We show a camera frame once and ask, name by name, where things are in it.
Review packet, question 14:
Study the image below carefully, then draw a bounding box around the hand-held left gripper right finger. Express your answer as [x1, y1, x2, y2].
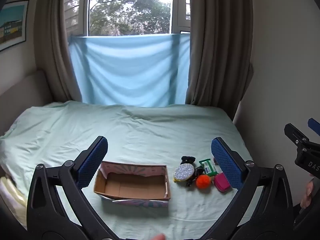
[200, 137, 294, 240]

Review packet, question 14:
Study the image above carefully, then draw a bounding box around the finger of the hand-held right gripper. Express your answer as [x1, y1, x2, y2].
[308, 118, 320, 137]
[284, 123, 320, 155]

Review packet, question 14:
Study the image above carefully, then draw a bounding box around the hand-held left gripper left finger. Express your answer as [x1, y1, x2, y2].
[26, 136, 118, 240]

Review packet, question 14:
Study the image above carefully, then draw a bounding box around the pink pouch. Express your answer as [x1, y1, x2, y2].
[213, 174, 232, 192]

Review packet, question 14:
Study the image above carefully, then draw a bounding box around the orange pompom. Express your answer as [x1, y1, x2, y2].
[195, 175, 213, 189]

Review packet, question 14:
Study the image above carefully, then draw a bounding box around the printed cardboard box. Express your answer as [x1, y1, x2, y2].
[94, 162, 172, 207]

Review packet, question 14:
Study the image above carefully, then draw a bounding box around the person's right hand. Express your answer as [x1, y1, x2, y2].
[300, 179, 315, 209]

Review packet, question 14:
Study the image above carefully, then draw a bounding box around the green tissue packet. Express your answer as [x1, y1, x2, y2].
[199, 159, 217, 175]

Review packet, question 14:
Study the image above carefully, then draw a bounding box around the silver glitter round compact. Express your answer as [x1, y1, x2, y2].
[174, 164, 195, 183]

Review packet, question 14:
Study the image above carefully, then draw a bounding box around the pale green bed sheet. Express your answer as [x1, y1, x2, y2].
[0, 101, 254, 240]

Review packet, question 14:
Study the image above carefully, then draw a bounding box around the beige headboard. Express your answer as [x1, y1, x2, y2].
[0, 70, 54, 135]

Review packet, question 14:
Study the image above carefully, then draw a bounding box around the light blue cloth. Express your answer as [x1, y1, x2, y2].
[69, 33, 191, 107]

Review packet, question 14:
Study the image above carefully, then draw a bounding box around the brown curtain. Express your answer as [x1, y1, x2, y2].
[34, 0, 92, 103]
[185, 0, 254, 120]

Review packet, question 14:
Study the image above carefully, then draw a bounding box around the glass window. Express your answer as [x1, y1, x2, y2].
[64, 0, 193, 37]

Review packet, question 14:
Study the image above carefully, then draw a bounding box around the framed wall picture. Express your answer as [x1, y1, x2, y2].
[0, 0, 29, 52]

